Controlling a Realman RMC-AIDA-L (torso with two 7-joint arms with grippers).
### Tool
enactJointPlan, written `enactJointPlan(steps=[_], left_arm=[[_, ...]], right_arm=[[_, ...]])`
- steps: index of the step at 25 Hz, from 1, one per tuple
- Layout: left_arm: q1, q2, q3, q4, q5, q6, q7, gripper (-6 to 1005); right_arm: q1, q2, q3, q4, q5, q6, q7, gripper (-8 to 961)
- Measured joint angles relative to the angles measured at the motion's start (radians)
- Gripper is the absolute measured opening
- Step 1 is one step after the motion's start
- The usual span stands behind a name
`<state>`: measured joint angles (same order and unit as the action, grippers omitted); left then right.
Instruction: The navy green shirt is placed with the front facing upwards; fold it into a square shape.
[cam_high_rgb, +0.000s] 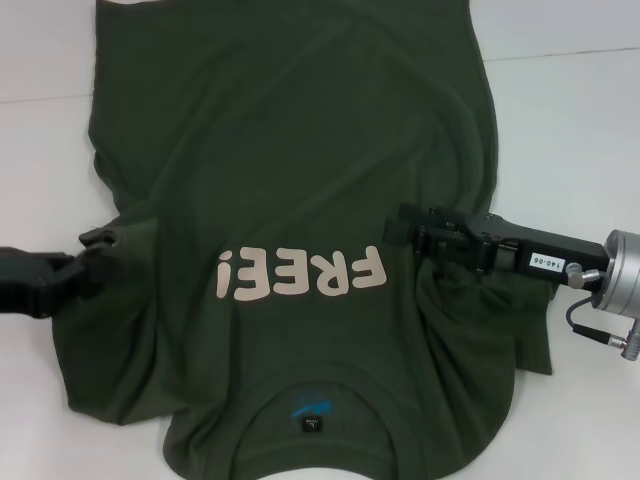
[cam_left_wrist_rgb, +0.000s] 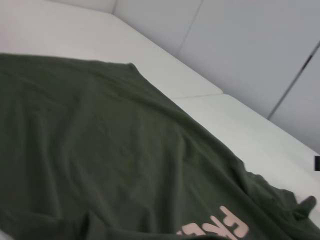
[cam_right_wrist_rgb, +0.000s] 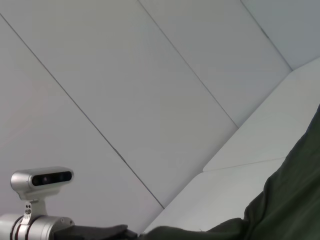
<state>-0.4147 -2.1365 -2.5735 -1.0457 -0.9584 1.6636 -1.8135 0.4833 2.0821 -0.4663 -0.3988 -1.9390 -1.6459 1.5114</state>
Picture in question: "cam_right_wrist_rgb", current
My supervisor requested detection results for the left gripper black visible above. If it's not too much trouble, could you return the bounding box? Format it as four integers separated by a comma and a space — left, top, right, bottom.
53, 224, 138, 240

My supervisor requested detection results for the dark green FREE! t-shirt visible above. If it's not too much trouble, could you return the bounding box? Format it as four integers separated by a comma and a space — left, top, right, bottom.
139, 103, 320, 240

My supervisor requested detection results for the silver camera mount bracket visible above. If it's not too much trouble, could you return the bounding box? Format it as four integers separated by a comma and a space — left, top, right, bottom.
22, 198, 47, 224

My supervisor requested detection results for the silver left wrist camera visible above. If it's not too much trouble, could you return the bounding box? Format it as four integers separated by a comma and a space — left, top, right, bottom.
10, 166, 75, 201

